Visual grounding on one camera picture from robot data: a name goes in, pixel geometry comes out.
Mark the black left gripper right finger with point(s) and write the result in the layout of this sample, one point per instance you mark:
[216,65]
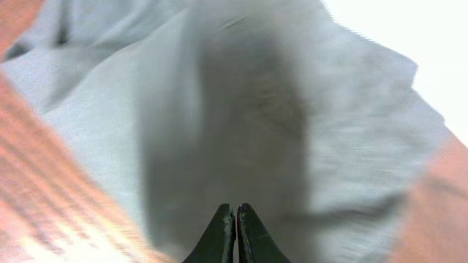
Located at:
[255,245]

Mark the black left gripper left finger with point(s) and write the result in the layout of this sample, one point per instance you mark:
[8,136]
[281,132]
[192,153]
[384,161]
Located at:
[217,242]

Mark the grey shorts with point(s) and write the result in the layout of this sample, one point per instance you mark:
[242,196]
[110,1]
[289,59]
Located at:
[175,107]

